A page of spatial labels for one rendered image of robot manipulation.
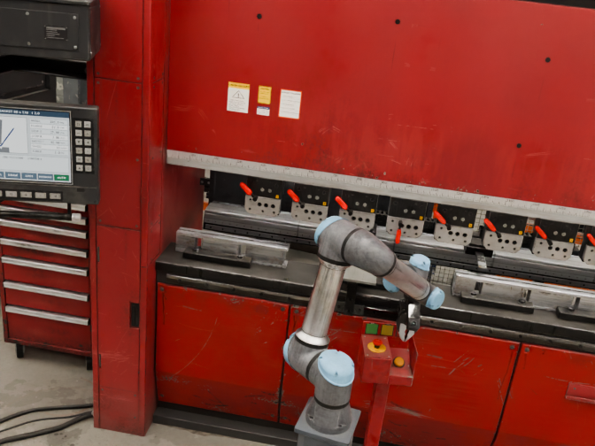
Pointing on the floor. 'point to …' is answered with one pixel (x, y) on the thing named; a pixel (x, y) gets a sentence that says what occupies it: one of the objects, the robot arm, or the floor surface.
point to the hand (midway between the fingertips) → (405, 339)
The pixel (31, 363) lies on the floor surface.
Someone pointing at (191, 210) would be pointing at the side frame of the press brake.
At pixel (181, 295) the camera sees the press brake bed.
